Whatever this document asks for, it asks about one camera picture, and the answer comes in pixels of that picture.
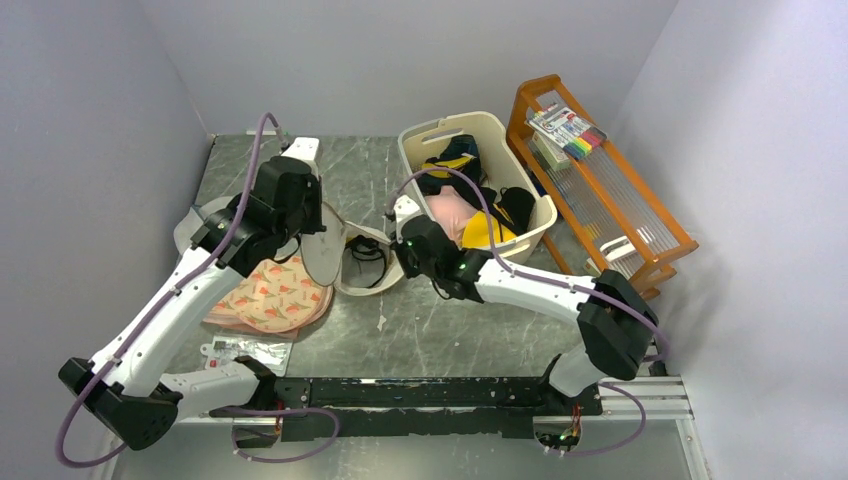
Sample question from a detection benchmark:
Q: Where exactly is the black bra in basket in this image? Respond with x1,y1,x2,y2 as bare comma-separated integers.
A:
495,187,536,236

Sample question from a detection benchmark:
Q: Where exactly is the floral pink laundry bag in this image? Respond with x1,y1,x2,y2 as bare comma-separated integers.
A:
204,256,334,339

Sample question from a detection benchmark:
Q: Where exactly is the yellow bra in basket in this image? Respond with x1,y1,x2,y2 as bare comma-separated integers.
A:
459,211,517,249

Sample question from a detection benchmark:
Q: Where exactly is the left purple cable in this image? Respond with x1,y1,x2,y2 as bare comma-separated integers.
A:
54,111,287,470

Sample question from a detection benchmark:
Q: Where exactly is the coloured marker pen pack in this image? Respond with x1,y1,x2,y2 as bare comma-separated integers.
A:
527,103,607,160

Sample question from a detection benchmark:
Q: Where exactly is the orange wooden rack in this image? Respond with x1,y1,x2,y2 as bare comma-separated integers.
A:
506,74,699,300

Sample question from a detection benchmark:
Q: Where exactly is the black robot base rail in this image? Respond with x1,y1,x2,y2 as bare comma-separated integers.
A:
261,377,602,442

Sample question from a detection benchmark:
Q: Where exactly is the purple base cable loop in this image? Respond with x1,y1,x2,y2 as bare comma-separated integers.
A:
230,407,342,464

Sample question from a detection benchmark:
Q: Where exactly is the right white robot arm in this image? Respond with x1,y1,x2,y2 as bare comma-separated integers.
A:
392,215,658,414

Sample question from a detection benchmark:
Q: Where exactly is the black bra in mesh bag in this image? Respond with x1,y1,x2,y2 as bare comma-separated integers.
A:
345,235,389,288

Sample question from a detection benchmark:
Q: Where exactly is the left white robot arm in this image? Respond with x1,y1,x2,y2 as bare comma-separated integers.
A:
59,156,325,450

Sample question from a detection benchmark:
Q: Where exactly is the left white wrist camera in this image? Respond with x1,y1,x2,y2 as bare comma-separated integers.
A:
282,137,322,178

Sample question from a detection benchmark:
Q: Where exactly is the cream plastic laundry basket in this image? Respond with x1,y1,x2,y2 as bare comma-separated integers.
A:
398,111,557,263

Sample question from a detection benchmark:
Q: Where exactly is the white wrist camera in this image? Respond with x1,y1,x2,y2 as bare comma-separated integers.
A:
392,195,423,243
282,137,322,178

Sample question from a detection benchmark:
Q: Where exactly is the white mesh laundry bag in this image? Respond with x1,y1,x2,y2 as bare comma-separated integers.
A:
300,203,404,297

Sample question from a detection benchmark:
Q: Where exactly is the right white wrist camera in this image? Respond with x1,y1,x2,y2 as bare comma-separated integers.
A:
392,195,423,243

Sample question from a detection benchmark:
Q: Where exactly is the pink bra in basket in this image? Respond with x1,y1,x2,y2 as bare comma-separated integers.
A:
425,186,488,248

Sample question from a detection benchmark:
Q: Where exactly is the black yellow garment in basket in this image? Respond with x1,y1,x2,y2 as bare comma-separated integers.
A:
417,134,497,209

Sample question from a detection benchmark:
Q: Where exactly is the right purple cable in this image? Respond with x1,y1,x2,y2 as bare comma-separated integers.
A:
384,166,670,362

